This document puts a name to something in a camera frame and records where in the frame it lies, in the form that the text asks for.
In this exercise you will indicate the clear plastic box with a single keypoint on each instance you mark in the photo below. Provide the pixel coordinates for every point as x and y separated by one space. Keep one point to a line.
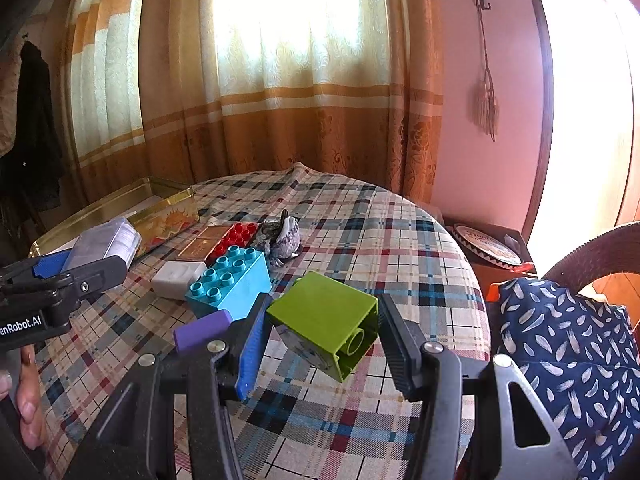
105 240

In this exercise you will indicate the white paper liner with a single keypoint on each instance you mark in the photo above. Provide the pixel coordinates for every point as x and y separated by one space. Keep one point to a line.
150 202

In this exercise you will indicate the red building block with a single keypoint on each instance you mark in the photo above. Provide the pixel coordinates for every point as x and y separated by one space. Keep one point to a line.
240 234

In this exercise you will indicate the wooden door frame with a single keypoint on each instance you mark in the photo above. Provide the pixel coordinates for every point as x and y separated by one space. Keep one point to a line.
548 110

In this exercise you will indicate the dark hanging jacket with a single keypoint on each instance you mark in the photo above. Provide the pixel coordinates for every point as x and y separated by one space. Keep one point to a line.
35 135

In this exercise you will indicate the orange and cream curtain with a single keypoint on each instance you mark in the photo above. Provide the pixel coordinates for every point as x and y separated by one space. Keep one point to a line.
300 125

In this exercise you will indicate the purple rectangular block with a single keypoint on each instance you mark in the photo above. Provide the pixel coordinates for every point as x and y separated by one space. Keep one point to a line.
200 332

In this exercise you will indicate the green building block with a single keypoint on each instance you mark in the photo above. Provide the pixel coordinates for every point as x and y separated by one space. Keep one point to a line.
320 310

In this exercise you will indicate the wicker chair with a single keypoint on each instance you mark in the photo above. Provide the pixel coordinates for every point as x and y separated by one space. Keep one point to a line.
575 265

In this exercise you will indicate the person's left hand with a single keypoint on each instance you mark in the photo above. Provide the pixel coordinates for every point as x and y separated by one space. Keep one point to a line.
29 405

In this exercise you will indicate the blue building block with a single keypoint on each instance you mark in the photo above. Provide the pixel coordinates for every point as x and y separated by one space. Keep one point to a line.
240 285

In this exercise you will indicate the orange plastic object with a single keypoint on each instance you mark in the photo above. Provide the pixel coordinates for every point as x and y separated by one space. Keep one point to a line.
492 291

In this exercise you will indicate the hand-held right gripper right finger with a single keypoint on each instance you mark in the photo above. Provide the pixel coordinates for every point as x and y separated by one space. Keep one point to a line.
397 355

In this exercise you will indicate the copper rectangular tin box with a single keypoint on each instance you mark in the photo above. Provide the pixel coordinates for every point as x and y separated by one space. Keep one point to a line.
200 245

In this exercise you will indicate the gold tin tray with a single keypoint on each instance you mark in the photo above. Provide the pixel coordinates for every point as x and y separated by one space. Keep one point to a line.
170 220

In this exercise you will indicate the white charger plug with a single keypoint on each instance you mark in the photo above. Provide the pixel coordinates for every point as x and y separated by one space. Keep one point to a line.
175 280

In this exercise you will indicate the brown cardboard box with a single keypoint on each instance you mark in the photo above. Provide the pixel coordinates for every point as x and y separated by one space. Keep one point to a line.
500 275

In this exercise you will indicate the grey bird figurine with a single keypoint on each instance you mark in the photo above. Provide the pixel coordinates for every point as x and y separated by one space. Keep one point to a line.
285 240

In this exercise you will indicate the beige hanging jacket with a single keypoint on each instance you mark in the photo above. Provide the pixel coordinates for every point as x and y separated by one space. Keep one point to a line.
6 110

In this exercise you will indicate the round patterned plate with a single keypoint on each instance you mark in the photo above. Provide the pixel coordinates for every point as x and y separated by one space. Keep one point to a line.
490 245

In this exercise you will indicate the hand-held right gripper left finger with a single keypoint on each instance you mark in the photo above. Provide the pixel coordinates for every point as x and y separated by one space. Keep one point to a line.
251 355

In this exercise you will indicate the plaid tablecloth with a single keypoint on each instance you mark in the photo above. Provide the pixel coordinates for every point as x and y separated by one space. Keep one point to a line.
375 240

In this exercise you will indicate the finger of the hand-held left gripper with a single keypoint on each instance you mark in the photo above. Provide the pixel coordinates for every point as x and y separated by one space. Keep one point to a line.
95 277
50 265

